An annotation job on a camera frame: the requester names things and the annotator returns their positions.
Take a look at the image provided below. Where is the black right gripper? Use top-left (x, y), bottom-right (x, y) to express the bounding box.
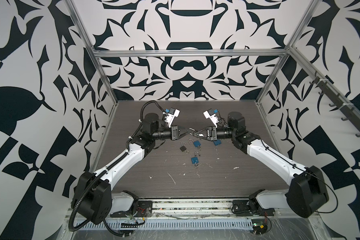
top-left (195, 127), bottom-right (237, 143)

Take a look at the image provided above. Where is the blue padlock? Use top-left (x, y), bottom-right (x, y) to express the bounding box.
top-left (191, 152), bottom-right (201, 168)
top-left (213, 140), bottom-right (222, 146)
top-left (188, 139), bottom-right (201, 150)

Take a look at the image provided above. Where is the black padlock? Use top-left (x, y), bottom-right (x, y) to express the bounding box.
top-left (180, 142), bottom-right (189, 154)
top-left (189, 128), bottom-right (198, 138)

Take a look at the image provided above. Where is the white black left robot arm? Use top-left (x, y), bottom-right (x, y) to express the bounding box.
top-left (69, 108), bottom-right (188, 232)

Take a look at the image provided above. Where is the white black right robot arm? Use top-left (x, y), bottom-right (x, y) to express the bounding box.
top-left (203, 109), bottom-right (330, 218)

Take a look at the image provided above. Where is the small circuit board right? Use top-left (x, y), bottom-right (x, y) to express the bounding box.
top-left (250, 218), bottom-right (272, 236)

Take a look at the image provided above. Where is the grey hook rack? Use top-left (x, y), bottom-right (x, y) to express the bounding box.
top-left (310, 71), bottom-right (360, 138)

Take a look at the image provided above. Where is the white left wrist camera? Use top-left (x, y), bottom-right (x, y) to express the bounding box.
top-left (164, 108), bottom-right (180, 127)

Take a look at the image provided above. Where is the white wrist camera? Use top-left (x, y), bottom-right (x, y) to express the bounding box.
top-left (203, 109), bottom-right (219, 127)
top-left (164, 108), bottom-right (180, 127)

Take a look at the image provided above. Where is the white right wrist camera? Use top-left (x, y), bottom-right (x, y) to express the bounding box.
top-left (203, 109), bottom-right (219, 127)

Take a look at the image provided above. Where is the aluminium front rail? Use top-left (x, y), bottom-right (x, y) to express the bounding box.
top-left (64, 197), bottom-right (320, 221)

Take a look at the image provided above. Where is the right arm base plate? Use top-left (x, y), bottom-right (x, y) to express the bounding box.
top-left (231, 199), bottom-right (275, 217)

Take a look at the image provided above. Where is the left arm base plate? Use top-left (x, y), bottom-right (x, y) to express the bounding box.
top-left (110, 200), bottom-right (153, 218)

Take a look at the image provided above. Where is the white slotted cable duct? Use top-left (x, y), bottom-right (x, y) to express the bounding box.
top-left (73, 219), bottom-right (254, 231)

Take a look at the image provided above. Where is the aluminium frame crossbar back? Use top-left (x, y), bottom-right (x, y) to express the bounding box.
top-left (93, 49), bottom-right (287, 58)

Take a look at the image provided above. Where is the aluminium frame post right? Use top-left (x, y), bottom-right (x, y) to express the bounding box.
top-left (256, 0), bottom-right (322, 105)

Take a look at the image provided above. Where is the aluminium frame post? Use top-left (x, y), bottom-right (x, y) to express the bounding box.
top-left (256, 0), bottom-right (322, 105)
top-left (65, 0), bottom-right (118, 105)

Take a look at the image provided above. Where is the aluminium frame post left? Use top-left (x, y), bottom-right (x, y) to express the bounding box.
top-left (65, 0), bottom-right (118, 105)

